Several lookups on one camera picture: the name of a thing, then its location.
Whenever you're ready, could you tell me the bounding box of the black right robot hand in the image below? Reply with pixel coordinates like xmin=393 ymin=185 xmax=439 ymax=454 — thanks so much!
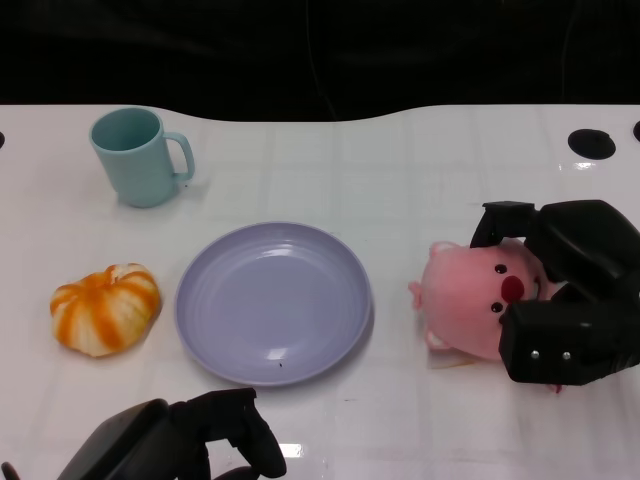
xmin=468 ymin=199 xmax=640 ymax=389

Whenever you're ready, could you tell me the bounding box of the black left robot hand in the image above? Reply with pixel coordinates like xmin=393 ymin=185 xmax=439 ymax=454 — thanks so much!
xmin=55 ymin=387 xmax=288 ymax=480

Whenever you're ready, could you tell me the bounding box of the pink plush beaver doll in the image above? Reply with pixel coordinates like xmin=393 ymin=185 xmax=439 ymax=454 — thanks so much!
xmin=408 ymin=235 xmax=569 ymax=396

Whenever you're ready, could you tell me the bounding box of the lavender round plate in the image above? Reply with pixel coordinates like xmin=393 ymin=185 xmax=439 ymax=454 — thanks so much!
xmin=174 ymin=221 xmax=374 ymax=388

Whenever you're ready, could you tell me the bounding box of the large black table grommet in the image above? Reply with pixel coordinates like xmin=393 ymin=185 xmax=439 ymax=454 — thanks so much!
xmin=567 ymin=128 xmax=617 ymax=161

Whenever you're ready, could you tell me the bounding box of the peeled orange toy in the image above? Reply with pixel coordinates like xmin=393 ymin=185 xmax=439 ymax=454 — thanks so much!
xmin=49 ymin=263 xmax=162 ymax=358

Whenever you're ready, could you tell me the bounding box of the light teal mug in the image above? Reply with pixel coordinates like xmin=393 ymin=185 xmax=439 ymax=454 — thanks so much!
xmin=89 ymin=108 xmax=196 ymax=209

